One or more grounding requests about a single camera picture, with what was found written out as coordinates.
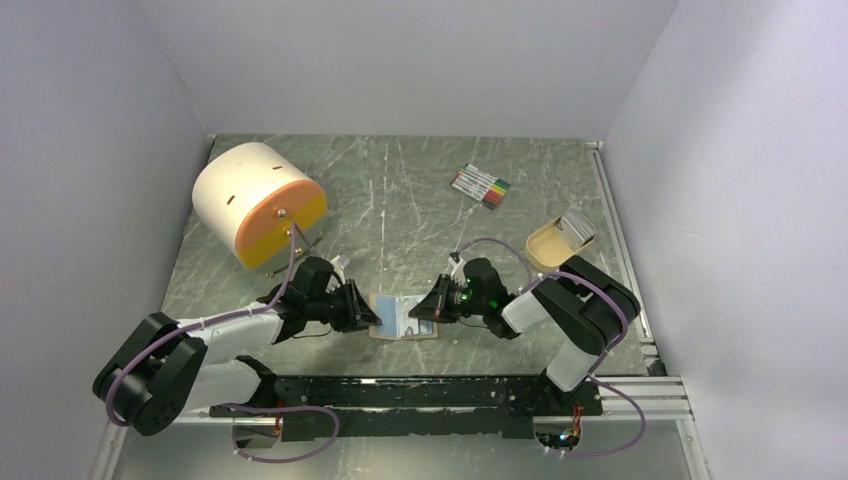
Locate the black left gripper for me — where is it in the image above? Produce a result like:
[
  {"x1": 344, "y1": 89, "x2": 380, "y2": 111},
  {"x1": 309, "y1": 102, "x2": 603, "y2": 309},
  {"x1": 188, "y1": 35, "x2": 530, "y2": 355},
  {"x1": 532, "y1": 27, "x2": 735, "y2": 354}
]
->
[{"x1": 306, "y1": 279, "x2": 382, "y2": 333}]

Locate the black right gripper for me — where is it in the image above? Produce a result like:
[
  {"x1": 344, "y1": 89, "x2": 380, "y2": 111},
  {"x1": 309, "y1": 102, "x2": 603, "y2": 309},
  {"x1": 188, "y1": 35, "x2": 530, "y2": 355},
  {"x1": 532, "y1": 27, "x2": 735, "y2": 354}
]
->
[{"x1": 409, "y1": 273, "x2": 488, "y2": 324}]

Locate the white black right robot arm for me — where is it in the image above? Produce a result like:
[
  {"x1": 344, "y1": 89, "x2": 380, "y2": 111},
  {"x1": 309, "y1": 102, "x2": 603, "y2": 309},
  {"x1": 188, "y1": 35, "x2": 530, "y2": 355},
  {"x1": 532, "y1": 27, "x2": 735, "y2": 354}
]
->
[{"x1": 409, "y1": 256, "x2": 641, "y2": 414}]

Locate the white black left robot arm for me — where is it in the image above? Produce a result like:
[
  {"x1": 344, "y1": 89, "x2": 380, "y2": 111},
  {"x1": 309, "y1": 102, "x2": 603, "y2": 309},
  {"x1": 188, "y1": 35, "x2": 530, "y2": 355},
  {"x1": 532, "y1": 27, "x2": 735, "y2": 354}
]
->
[{"x1": 92, "y1": 256, "x2": 381, "y2": 436}]

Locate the stack of cards in tray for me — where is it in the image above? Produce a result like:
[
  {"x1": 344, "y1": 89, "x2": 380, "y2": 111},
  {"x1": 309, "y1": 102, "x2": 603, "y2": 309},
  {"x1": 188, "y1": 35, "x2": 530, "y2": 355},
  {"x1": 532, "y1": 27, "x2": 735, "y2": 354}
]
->
[{"x1": 558, "y1": 211, "x2": 596, "y2": 245}]

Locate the beige oval plastic tray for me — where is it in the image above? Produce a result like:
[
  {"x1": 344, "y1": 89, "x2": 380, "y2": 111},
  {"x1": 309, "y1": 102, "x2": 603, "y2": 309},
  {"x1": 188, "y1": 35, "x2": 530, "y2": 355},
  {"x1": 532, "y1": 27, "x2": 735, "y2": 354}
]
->
[{"x1": 524, "y1": 214, "x2": 597, "y2": 273}]

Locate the pack of coloured marker pens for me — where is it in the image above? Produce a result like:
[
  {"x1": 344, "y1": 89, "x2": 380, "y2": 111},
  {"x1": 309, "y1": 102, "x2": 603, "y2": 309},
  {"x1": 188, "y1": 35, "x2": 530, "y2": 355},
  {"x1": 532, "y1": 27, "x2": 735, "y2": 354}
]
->
[{"x1": 450, "y1": 163, "x2": 511, "y2": 209}]

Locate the round pink yellow drawer box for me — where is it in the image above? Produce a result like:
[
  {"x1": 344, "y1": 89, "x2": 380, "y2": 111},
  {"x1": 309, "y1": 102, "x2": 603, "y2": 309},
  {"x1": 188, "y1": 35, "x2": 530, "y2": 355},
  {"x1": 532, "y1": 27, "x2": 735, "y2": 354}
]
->
[{"x1": 192, "y1": 142, "x2": 329, "y2": 273}]

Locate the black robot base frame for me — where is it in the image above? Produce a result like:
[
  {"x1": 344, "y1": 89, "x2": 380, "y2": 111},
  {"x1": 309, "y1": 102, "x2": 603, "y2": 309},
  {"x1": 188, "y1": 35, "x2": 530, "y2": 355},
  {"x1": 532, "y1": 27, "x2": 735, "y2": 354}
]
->
[{"x1": 210, "y1": 359, "x2": 602, "y2": 443}]

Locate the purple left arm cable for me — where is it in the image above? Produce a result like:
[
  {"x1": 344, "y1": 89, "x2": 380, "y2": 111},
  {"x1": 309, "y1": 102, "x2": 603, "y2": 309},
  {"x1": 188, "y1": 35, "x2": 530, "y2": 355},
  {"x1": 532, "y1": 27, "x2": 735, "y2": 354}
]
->
[{"x1": 104, "y1": 225, "x2": 313, "y2": 427}]

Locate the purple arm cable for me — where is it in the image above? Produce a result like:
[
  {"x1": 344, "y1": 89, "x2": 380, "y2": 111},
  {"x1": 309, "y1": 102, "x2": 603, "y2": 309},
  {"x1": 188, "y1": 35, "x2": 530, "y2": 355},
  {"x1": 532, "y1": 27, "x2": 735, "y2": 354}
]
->
[
  {"x1": 104, "y1": 225, "x2": 313, "y2": 427},
  {"x1": 450, "y1": 238, "x2": 631, "y2": 376}
]

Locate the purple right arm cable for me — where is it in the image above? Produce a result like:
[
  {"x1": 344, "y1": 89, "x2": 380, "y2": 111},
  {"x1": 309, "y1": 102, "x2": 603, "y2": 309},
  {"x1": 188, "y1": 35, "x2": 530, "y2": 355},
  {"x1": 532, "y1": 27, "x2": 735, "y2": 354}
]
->
[{"x1": 450, "y1": 238, "x2": 631, "y2": 376}]

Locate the aluminium table edge rail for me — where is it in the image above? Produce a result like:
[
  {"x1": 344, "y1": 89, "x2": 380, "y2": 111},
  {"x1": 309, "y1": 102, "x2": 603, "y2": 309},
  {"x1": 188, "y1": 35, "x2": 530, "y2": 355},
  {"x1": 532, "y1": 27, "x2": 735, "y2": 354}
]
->
[{"x1": 585, "y1": 140, "x2": 712, "y2": 479}]

